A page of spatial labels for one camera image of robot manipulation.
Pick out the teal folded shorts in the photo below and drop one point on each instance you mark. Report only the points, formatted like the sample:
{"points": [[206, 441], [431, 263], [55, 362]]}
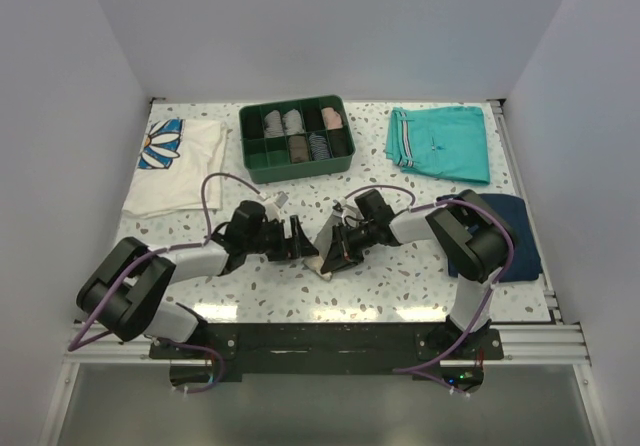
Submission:
{"points": [[444, 143]]}

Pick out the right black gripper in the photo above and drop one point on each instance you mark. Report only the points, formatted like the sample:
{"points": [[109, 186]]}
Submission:
{"points": [[341, 254]]}

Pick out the navy folded garment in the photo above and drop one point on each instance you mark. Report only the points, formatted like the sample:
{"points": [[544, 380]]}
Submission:
{"points": [[525, 246]]}

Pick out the grey cream underwear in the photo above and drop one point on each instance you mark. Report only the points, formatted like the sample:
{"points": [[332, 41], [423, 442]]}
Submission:
{"points": [[323, 239]]}

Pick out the black rolled underwear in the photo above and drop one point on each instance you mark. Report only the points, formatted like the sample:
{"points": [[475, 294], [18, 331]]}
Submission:
{"points": [[339, 143]]}

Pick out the green compartment organizer tray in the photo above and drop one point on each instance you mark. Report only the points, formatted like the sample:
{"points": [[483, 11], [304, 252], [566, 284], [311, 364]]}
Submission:
{"points": [[267, 160]]}

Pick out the white daisy print shirt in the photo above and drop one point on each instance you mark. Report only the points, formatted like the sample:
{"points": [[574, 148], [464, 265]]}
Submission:
{"points": [[175, 158]]}

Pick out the pink rolled underwear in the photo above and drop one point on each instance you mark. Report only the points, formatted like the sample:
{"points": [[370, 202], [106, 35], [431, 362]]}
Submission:
{"points": [[331, 118]]}

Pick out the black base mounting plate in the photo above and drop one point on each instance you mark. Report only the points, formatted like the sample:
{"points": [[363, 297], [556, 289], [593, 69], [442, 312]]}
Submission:
{"points": [[240, 349]]}

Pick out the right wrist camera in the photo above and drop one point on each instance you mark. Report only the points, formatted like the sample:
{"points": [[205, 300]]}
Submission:
{"points": [[366, 207]]}

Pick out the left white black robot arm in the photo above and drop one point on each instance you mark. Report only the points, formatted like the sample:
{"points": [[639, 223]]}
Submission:
{"points": [[125, 293]]}

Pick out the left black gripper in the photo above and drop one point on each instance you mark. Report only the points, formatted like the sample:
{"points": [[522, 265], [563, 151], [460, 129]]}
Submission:
{"points": [[293, 248]]}

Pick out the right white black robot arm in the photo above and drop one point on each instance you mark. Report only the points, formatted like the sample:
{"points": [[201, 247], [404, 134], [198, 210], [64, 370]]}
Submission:
{"points": [[470, 311]]}

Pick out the grey striped rolled sock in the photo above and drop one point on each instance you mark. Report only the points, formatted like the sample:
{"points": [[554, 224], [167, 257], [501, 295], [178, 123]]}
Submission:
{"points": [[273, 125]]}

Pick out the brown rolled underwear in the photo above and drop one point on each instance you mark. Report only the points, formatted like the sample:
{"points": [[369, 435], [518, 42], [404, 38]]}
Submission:
{"points": [[298, 149]]}

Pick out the white grey rolled sock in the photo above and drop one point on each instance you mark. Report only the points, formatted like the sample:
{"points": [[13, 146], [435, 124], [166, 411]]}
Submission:
{"points": [[293, 123]]}

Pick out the aluminium frame rail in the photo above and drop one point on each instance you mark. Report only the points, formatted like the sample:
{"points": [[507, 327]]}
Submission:
{"points": [[539, 344]]}

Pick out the navy striped rolled sock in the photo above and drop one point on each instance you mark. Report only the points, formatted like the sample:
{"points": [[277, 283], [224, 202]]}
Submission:
{"points": [[319, 147]]}

